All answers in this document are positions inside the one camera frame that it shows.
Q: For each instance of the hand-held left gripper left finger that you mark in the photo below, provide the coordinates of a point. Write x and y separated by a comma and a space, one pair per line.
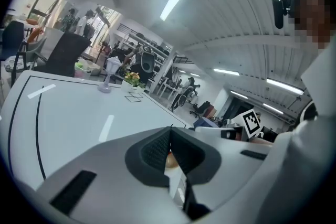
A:
105, 165

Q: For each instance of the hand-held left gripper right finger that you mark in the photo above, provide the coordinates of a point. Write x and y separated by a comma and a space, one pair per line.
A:
231, 165

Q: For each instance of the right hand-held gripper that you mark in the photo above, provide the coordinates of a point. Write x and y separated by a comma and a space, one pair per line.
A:
252, 123

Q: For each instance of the beige paper cup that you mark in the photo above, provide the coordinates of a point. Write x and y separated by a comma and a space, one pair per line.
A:
172, 162

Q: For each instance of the person's right forearm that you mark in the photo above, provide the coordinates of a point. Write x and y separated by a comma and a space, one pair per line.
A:
261, 140

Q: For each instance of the round table with blue cloth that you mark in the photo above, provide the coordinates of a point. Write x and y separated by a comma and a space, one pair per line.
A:
204, 122

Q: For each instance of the brown wooden cabinet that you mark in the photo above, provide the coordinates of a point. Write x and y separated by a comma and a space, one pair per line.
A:
211, 112

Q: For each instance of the black swivel office chair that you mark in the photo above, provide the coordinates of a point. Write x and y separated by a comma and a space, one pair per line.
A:
118, 53
203, 107

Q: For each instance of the white table with black lines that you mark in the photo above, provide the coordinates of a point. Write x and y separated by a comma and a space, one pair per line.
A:
78, 112

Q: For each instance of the ceiling strip light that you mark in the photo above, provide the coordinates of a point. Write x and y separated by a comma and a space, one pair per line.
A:
225, 72
284, 86
170, 6

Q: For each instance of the white desk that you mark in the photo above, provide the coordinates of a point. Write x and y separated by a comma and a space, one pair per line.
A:
165, 86

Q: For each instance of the orange flowers in white pot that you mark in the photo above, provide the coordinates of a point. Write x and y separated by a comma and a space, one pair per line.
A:
132, 76

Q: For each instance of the neon green bag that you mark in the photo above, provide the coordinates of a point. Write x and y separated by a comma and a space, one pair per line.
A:
82, 66

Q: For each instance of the white shelving with black bags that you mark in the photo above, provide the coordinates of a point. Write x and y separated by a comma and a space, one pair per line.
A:
147, 42

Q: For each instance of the black cantilever chair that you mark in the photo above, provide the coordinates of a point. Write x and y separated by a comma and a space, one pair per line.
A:
65, 52

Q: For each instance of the pale chair with patterned cushion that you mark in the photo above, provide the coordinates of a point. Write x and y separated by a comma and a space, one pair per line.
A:
18, 63

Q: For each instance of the orange chair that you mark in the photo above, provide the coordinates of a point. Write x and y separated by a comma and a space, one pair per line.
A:
35, 34

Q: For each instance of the person's head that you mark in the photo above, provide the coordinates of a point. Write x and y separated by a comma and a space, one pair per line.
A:
312, 15

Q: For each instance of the blue chair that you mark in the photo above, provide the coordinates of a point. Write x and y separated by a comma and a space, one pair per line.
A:
11, 39

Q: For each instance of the black head-worn camera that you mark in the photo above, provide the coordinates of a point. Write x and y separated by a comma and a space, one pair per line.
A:
277, 11

